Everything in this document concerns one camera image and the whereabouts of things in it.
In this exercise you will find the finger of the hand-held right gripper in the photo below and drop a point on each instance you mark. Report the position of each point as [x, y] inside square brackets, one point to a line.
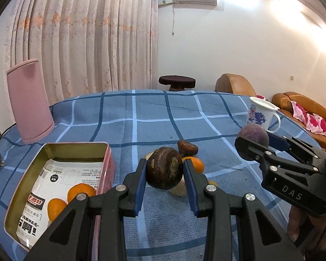
[278, 141]
[250, 149]

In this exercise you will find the blue plaid tablecloth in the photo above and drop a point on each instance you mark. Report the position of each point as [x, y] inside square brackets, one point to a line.
[152, 119]

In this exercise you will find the brown leather armchair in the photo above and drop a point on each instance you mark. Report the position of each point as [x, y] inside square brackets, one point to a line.
[233, 85]

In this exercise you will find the purple passion fruit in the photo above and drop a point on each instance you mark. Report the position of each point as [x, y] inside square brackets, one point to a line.
[254, 137]

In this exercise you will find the person's right hand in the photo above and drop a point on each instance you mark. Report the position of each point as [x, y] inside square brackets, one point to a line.
[296, 223]

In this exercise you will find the pink electric kettle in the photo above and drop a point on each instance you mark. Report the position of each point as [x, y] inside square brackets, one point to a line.
[30, 100]

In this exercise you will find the printed paper leaflet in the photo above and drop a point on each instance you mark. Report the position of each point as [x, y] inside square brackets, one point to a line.
[70, 174]

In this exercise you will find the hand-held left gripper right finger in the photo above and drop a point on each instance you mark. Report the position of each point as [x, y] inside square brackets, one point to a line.
[191, 190]

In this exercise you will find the pink metal tin box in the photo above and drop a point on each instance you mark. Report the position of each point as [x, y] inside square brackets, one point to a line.
[76, 151]

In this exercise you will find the pink cloth on armchair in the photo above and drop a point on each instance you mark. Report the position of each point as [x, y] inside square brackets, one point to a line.
[260, 97]

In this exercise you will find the pink floral curtain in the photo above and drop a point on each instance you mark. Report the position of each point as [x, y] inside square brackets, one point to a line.
[84, 32]

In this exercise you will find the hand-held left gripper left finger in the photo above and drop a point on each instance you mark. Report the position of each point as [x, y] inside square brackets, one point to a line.
[140, 190]

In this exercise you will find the small brown wrinkled fruit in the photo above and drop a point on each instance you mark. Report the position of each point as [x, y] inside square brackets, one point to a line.
[187, 146]

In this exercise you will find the white printed mug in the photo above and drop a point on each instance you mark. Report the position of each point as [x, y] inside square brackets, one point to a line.
[258, 114]

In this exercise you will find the cut purple white fruit piece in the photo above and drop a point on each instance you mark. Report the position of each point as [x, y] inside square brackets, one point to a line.
[179, 190]

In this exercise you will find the dark round stool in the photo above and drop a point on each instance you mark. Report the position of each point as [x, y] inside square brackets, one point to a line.
[176, 81]

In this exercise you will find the brown leather sofa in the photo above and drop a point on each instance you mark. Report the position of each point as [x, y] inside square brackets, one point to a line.
[290, 99]

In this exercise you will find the orange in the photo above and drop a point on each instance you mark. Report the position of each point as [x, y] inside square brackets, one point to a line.
[55, 208]
[197, 164]
[80, 191]

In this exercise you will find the dark brown round fruit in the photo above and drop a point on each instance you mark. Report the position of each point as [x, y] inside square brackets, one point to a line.
[163, 168]

